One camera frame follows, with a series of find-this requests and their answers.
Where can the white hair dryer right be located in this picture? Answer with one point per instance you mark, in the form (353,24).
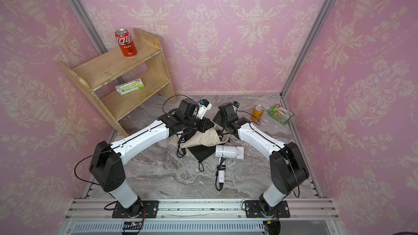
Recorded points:
(223,152)

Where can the black drawstring bag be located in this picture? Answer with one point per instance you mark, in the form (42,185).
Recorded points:
(201,153)

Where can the red cola can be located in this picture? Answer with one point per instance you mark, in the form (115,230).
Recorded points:
(125,42)

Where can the white hair dryer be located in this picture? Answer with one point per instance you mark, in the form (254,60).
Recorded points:
(182,138)
(223,152)

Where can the orange soda can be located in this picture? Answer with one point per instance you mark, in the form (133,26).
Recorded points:
(257,113)

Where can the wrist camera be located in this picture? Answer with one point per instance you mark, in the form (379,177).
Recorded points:
(203,106)
(235,105)

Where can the left aluminium corner post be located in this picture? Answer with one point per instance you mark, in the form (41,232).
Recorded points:
(88,25)

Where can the green snack packet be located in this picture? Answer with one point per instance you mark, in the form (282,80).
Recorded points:
(280,114)

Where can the green white box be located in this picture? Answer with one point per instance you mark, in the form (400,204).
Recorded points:
(129,87)

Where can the white hair dryer left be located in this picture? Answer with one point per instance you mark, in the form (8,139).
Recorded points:
(182,138)

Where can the right aluminium corner post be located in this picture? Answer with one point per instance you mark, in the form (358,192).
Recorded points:
(312,35)

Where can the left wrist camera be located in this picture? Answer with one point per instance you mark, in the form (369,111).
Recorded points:
(203,106)

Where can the wooden two-tier shelf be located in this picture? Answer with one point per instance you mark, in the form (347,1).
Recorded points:
(102,70)

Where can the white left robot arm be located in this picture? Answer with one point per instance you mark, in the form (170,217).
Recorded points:
(108,160)

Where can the aluminium corner post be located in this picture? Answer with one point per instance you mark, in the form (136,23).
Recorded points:
(312,35)
(88,25)

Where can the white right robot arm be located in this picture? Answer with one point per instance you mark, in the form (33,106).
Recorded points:
(287,165)

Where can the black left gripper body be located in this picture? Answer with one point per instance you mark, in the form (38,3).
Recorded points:
(194,122)

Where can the beige hair dryer bag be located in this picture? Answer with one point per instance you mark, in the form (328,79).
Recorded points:
(210,137)

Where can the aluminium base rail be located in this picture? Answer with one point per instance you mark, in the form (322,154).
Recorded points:
(316,216)

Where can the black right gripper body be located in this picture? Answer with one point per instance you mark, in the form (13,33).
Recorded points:
(220,121)

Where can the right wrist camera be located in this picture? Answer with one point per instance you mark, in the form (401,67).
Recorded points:
(235,105)

